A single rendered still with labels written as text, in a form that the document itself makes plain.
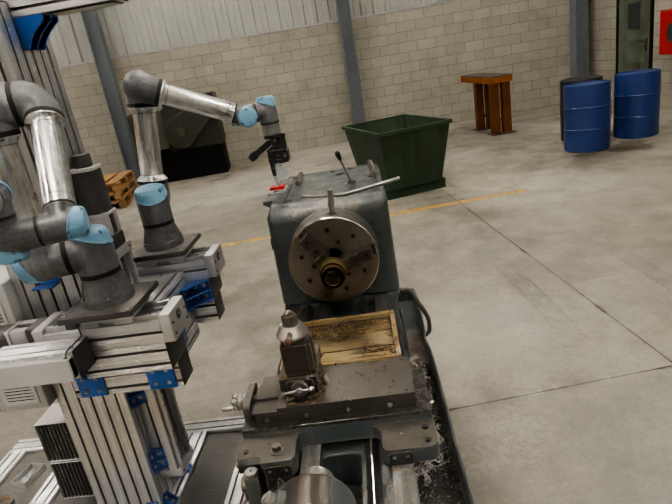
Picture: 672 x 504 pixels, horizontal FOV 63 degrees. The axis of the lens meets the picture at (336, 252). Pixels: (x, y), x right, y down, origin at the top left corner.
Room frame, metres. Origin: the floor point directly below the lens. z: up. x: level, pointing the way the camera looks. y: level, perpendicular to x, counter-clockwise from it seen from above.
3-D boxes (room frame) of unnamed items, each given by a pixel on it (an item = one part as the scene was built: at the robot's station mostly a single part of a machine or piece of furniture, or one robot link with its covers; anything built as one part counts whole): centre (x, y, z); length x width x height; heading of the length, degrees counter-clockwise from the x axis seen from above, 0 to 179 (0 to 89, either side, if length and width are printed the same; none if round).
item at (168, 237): (2.03, 0.65, 1.21); 0.15 x 0.15 x 0.10
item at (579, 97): (7.43, -3.69, 0.44); 0.59 x 0.59 x 0.88
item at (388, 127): (6.97, -0.98, 0.43); 1.34 x 0.94 x 0.85; 15
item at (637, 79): (7.77, -4.57, 0.44); 0.59 x 0.59 x 0.88
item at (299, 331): (1.19, 0.14, 1.13); 0.08 x 0.08 x 0.03
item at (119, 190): (9.31, 3.71, 0.22); 1.25 x 0.86 x 0.44; 5
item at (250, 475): (1.02, 0.28, 0.84); 0.04 x 0.04 x 0.10; 85
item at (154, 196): (2.04, 0.65, 1.33); 0.13 x 0.12 x 0.14; 13
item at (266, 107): (2.27, 0.18, 1.58); 0.09 x 0.08 x 0.11; 103
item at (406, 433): (1.14, 0.07, 0.90); 0.47 x 0.30 x 0.06; 85
